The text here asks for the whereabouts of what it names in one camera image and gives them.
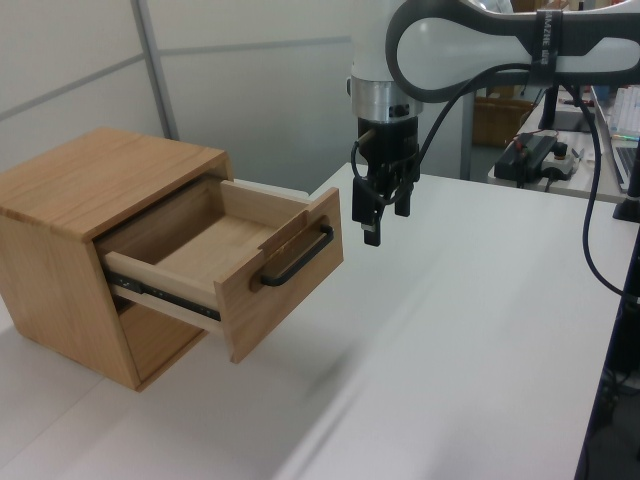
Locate black drawer slide rail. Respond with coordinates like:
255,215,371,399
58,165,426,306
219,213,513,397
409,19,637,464
103,266,222,322

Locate black panel edge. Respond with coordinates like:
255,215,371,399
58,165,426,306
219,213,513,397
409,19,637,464
573,292,640,480

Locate black electronics box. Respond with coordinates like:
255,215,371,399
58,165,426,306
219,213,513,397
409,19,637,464
493,132,557,180

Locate wooden drawer with handle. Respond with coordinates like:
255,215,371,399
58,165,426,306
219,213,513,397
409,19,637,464
102,177,346,365

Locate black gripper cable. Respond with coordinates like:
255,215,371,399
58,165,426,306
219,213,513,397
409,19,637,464
348,62,629,298

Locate black cable strap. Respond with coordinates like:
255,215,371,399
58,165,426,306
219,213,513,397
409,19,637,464
529,8,565,77

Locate wooden two-drawer cabinet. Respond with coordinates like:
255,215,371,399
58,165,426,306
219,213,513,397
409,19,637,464
0,126,234,392

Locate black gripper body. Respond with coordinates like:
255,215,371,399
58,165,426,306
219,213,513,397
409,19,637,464
356,115,422,177

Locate black stand base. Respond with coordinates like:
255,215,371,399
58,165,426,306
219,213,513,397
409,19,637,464
612,143,640,224

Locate brown cardboard box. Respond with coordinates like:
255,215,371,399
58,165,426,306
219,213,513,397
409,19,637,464
472,94,537,148

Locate grey partition post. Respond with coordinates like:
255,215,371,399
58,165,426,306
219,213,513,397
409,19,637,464
459,89,482,181
130,0,180,142

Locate black monitor stand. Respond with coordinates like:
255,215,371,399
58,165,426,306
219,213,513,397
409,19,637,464
537,83,592,133

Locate black metal drawer handle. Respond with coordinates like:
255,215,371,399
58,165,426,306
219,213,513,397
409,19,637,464
259,224,336,288

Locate white emergency stop button box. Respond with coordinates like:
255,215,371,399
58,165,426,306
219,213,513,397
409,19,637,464
539,141,582,182

